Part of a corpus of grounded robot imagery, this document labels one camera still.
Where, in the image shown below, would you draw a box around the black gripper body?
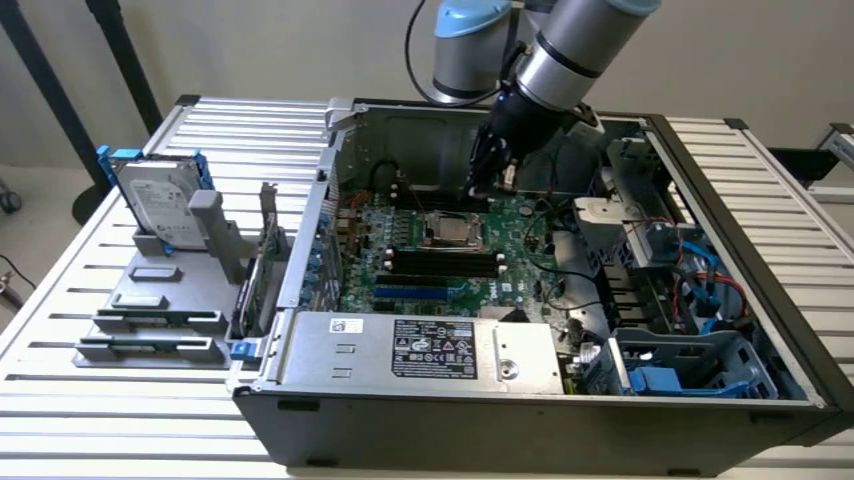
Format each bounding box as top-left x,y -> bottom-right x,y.
465,91 -> 577,202

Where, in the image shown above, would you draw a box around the metal CPU socket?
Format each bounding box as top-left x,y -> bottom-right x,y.
414,208 -> 494,255

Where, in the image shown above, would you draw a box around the silver square CPU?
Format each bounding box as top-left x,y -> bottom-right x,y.
435,221 -> 475,247

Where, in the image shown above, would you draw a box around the black RAM slot bank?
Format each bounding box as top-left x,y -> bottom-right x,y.
390,174 -> 477,212
385,246 -> 509,280

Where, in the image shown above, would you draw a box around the grey metal disk bay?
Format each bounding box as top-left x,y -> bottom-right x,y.
571,135 -> 710,332

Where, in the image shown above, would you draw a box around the green motherboard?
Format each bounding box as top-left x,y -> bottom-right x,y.
331,192 -> 574,322

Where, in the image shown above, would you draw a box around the black expansion slot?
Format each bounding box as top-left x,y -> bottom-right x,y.
374,273 -> 450,290

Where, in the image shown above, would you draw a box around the blue expansion slot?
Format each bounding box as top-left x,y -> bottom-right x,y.
371,286 -> 451,302

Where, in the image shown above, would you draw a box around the green graphics card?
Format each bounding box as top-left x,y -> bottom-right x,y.
231,180 -> 297,342

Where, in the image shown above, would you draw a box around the silver power supply unit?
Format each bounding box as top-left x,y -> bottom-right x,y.
278,311 -> 577,397

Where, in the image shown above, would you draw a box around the blue plastic disk bay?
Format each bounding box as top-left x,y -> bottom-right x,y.
607,325 -> 781,400

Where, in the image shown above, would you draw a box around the hard disk in blue carrier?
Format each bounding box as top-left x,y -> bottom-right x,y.
96,144 -> 217,257

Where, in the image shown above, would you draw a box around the black stand pole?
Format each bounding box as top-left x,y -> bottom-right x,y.
84,0 -> 166,132
0,0 -> 112,227

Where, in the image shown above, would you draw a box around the black open PC case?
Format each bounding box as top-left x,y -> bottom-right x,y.
225,97 -> 844,471

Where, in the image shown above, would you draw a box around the grey parts rack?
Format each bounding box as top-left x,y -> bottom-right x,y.
71,188 -> 299,372

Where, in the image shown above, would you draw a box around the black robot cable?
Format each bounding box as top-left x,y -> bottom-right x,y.
402,0 -> 503,107

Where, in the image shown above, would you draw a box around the black power wire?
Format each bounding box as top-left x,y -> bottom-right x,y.
523,197 -> 606,281

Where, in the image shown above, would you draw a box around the blue data wire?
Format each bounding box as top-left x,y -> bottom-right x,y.
674,238 -> 726,334

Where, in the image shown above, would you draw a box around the red data wire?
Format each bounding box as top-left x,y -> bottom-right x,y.
672,277 -> 753,325

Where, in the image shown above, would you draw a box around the black floor cable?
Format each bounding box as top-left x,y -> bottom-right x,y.
0,253 -> 36,307

